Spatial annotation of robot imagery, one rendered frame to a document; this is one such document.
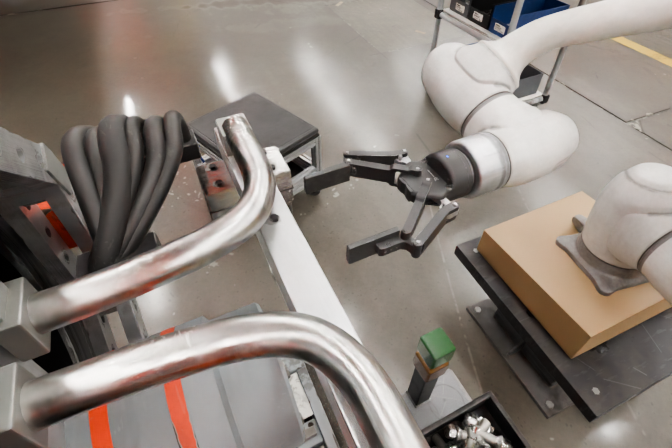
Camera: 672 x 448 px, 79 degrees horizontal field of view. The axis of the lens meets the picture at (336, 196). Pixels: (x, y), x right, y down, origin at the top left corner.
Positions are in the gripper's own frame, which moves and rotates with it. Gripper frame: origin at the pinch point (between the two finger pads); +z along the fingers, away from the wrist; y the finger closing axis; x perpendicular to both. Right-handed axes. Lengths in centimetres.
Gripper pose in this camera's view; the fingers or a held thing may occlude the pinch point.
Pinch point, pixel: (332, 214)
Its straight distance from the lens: 54.0
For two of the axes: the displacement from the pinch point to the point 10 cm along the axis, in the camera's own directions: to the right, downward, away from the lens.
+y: -4.3, -6.3, 6.5
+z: -9.0, 3.0, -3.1
